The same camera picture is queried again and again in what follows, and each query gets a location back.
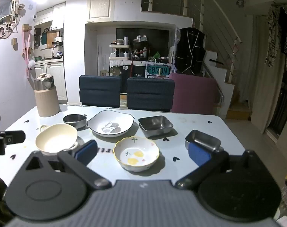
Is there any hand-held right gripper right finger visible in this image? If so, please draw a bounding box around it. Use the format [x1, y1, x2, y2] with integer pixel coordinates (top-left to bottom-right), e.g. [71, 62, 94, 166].
[175, 142, 261, 190]

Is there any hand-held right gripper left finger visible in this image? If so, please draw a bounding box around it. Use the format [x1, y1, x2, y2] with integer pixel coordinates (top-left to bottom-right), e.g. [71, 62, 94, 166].
[25, 139, 112, 191]

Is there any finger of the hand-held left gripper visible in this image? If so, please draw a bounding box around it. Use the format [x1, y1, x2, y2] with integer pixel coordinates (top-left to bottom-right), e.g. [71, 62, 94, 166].
[0, 130, 26, 155]

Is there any rectangular steel container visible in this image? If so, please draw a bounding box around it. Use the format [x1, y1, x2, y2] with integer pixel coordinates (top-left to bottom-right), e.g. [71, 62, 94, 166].
[185, 130, 222, 152]

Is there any cream bowl with handles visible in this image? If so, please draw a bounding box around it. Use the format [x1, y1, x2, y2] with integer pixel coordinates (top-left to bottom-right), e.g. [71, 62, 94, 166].
[35, 123, 79, 156]

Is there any white plate with dark rim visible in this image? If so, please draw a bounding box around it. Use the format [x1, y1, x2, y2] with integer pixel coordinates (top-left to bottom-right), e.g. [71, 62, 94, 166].
[87, 110, 135, 138]

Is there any floral bowl with yellow rim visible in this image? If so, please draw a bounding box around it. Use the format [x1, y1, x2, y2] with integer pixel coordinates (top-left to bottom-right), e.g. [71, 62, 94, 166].
[113, 136, 160, 173]

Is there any square steel container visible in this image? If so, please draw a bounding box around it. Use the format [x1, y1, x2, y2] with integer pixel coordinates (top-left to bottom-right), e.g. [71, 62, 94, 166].
[138, 115, 174, 138]

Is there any round steel bowl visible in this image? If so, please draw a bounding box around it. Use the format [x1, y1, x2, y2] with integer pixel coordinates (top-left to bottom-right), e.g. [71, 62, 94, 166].
[62, 114, 87, 130]

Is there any beige jug with steel lid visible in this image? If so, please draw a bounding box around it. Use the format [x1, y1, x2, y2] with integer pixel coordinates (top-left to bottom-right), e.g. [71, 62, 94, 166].
[34, 73, 61, 117]

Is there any maroon upholstered chair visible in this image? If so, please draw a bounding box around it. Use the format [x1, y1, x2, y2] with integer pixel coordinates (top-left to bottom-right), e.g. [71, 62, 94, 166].
[169, 73, 218, 115]

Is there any dark blue upholstered chair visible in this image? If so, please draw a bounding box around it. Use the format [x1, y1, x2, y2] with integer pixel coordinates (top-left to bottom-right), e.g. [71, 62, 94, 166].
[126, 78, 175, 112]
[79, 75, 122, 108]

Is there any white staircase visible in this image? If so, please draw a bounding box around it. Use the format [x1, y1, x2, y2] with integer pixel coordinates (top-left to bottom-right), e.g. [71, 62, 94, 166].
[202, 50, 237, 120]

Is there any white kitchen cabinet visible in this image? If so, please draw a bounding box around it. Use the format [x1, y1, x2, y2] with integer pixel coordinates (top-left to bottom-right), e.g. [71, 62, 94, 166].
[35, 61, 68, 101]

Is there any teal sign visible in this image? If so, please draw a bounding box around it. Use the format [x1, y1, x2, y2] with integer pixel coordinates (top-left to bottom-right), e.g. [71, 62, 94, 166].
[146, 63, 170, 78]

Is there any white shelf cart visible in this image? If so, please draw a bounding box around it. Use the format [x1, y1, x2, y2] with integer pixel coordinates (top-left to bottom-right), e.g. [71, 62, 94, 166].
[110, 44, 130, 61]

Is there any black vest with white trim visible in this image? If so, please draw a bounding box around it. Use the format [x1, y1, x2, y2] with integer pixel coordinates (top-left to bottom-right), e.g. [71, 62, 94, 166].
[175, 27, 206, 74]

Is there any stair railing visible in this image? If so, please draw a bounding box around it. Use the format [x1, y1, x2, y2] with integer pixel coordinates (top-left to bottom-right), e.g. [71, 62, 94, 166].
[141, 0, 243, 43]

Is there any black patterned curtain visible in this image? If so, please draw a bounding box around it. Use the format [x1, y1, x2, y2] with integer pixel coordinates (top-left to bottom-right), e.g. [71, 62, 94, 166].
[265, 2, 287, 69]

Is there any pink strap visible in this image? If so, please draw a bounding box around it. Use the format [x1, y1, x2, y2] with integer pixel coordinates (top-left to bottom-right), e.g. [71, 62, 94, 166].
[22, 25, 33, 78]

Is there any wooden wall decoration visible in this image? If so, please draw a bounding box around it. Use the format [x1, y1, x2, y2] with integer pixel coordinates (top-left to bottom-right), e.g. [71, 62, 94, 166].
[0, 0, 26, 39]

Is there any white wall cupboard door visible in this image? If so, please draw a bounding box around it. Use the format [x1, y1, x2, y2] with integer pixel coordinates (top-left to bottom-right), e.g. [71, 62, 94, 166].
[88, 0, 116, 20]

